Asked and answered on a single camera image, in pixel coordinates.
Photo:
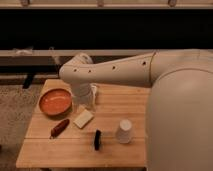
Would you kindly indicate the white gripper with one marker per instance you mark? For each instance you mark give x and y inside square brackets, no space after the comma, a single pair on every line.
[82,95]

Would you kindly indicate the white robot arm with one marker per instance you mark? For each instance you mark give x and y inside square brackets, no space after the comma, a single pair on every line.
[179,112]

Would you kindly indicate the black eraser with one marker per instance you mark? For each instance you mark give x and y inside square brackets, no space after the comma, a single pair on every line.
[97,140]

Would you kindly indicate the white tube bottle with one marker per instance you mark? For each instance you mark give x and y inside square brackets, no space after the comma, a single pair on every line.
[94,91]

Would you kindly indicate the pale yellow sponge block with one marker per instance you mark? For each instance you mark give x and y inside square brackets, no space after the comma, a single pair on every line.
[83,118]

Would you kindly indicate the orange bowl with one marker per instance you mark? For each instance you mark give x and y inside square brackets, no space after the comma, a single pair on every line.
[55,102]

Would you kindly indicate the red-brown sausage toy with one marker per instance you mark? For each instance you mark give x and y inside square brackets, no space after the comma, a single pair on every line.
[59,128]

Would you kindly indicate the wooden table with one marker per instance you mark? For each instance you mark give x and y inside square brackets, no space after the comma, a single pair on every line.
[74,147]

